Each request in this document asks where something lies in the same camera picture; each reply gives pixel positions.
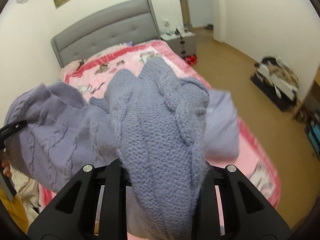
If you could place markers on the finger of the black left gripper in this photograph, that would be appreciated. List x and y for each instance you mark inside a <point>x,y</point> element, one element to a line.
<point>11,128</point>

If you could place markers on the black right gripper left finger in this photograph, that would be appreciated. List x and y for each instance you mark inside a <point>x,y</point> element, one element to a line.
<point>92,205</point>

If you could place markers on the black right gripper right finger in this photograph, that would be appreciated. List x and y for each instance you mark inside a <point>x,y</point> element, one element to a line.
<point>231,207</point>

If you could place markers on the lavender knit sweater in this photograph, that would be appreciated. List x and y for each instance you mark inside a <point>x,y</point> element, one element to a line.
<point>152,122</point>

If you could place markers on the black open suitcase with clothes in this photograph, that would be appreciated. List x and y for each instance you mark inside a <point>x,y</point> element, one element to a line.
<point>277,81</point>

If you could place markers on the left hand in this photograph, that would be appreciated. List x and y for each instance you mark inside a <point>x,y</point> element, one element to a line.
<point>6,166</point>

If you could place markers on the cream puffer jacket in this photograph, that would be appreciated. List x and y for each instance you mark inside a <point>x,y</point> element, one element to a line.
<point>28,191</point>

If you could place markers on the light lilac garment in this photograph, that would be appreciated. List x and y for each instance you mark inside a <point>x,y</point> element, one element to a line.
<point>221,137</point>

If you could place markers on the pink pillow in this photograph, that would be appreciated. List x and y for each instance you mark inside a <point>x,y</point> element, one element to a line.
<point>71,67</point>

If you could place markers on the grey upholstered headboard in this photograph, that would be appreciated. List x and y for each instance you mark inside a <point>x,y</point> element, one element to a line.
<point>131,21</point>

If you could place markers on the grey bedside table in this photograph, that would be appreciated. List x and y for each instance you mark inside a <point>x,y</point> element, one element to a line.
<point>184,45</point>

